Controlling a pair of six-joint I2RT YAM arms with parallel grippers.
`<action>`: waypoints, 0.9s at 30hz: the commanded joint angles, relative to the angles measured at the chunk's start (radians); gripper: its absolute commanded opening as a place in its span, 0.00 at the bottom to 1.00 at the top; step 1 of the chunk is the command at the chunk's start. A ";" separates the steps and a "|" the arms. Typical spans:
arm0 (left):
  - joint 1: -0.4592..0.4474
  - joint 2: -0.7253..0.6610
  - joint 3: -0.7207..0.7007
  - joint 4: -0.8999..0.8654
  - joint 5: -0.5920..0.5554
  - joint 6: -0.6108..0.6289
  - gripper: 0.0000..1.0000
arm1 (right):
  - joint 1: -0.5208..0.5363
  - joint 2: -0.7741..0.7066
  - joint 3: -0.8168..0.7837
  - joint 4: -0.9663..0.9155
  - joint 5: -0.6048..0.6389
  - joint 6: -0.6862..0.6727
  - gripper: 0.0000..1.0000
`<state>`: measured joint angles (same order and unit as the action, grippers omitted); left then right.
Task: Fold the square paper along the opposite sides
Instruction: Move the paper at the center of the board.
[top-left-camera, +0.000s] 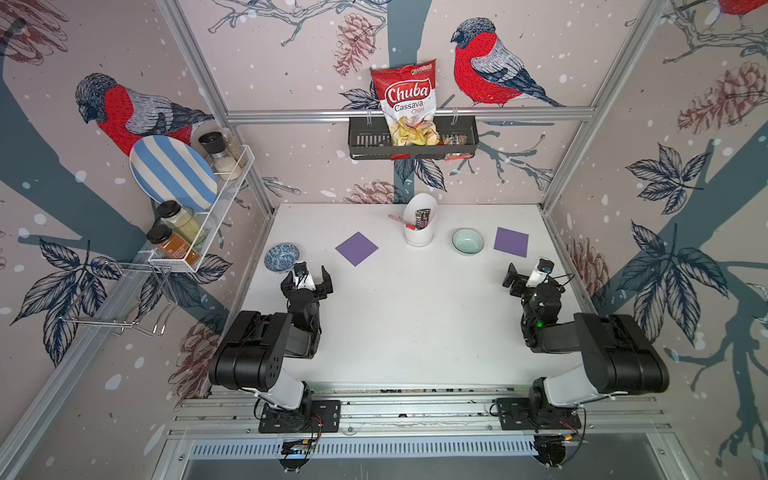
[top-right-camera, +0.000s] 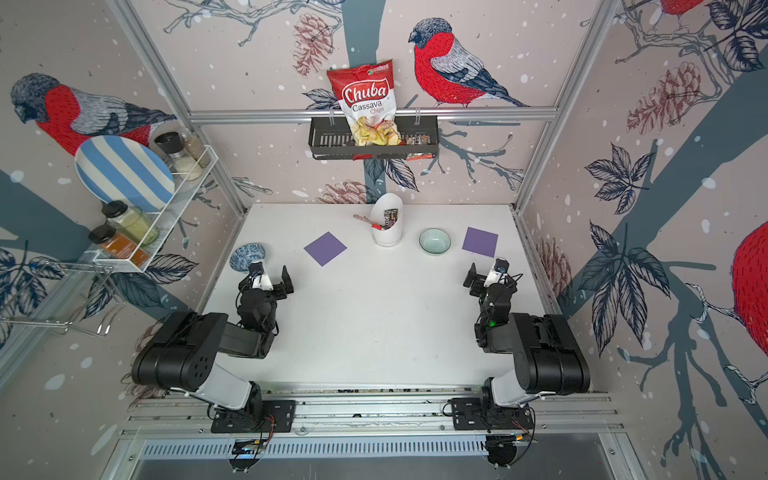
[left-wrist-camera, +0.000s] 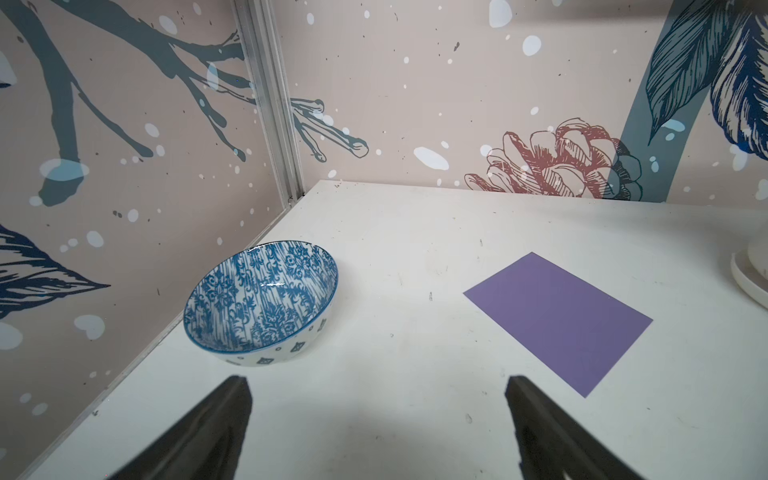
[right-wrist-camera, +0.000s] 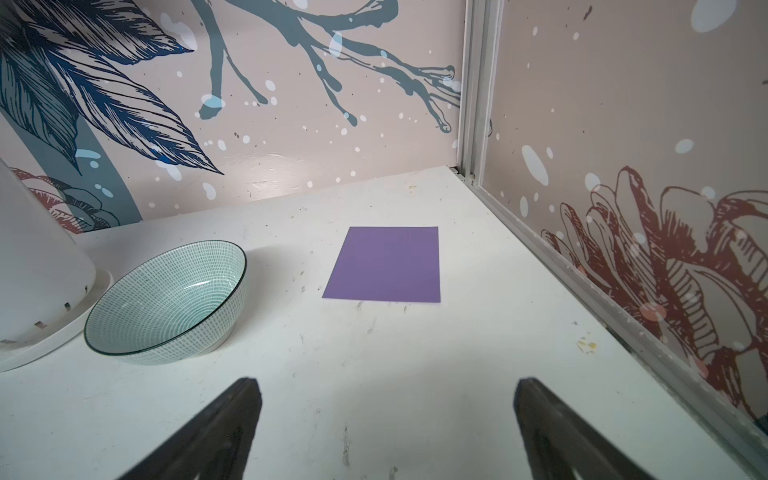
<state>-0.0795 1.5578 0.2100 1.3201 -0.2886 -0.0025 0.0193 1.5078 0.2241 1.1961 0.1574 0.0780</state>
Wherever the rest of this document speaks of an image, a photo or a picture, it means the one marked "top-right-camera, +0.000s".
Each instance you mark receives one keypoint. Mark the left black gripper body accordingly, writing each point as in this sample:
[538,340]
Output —
[267,291]

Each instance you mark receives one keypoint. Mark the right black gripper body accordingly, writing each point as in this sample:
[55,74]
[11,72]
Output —
[491,287]

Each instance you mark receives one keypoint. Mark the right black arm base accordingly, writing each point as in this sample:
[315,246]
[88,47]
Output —
[492,412]

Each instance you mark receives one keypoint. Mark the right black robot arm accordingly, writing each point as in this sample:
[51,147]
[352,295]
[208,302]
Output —
[546,358]

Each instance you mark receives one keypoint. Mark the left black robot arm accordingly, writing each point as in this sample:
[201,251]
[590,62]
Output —
[181,356]

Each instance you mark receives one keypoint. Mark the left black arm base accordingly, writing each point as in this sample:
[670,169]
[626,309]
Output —
[257,416]

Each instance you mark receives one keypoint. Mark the blue patterned bowl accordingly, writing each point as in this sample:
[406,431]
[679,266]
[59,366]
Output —
[245,255]

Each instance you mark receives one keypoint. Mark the light green glass bowl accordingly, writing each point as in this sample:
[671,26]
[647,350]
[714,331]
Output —
[434,241]

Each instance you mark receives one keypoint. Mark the white utensil cup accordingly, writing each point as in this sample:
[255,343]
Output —
[387,212]

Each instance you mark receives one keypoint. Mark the green sauce jar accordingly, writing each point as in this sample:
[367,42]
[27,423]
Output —
[131,221]

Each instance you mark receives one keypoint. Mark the small seed spice jar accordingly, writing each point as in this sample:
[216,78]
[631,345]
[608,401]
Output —
[195,148]

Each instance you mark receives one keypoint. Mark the orange sauce jar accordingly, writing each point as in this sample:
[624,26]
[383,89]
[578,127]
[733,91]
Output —
[118,245]

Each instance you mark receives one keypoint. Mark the black lid spice grinder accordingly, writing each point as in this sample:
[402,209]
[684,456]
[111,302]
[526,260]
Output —
[184,164]

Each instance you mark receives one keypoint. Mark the blue white striped plate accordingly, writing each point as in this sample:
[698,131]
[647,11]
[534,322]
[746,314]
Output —
[114,168]

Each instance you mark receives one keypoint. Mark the red Chuba chips bag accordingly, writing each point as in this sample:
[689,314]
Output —
[366,96]

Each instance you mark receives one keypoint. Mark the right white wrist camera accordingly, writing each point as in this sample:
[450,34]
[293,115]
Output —
[498,273]

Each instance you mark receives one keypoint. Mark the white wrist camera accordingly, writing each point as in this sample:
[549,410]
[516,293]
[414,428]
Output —
[258,278]
[498,273]

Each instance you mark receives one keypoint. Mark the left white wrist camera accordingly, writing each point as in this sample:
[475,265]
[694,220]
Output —
[258,278]

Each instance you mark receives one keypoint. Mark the red handled tool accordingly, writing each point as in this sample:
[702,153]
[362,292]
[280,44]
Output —
[369,222]

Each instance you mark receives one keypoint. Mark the white wire wall shelf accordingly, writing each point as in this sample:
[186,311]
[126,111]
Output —
[165,220]

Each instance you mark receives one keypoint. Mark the black hanging wire basket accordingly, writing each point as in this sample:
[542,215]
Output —
[332,139]

